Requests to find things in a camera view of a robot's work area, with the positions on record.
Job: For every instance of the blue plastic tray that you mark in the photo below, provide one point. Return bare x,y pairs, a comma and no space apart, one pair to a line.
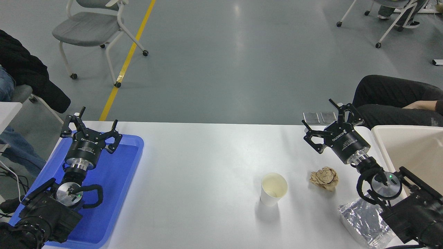
117,180

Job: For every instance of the white paper cup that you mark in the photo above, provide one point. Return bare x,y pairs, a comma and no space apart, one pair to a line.
273,199

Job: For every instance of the small white table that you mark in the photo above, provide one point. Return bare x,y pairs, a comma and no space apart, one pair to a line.
8,112

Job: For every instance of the grey wheeled chair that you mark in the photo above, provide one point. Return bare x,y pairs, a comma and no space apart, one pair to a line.
86,29
394,2

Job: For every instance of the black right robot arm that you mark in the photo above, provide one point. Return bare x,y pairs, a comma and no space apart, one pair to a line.
415,214

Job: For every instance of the person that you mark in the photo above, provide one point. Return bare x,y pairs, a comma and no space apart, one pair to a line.
384,13
387,93
20,69

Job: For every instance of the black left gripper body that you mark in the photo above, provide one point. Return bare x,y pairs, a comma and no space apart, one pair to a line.
84,148

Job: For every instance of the large pale bin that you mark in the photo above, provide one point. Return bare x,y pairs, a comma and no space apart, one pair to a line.
415,148

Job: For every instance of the small white floor object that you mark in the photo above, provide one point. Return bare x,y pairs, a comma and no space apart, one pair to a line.
438,62

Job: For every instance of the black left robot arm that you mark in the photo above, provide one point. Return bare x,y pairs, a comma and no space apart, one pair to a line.
45,214

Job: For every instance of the crumpled tan paper ball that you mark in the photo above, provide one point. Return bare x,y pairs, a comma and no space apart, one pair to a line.
324,178

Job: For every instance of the grey padded seat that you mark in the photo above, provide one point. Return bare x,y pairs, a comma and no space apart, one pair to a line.
22,92

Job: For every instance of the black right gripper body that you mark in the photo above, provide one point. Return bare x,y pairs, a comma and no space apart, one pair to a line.
347,143

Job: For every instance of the silver floor plate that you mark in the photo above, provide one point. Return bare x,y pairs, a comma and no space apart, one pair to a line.
311,117
327,117

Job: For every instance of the person's hand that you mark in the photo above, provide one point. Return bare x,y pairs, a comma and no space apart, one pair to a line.
422,104

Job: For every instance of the silver foil tray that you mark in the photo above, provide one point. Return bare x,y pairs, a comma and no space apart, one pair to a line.
360,221

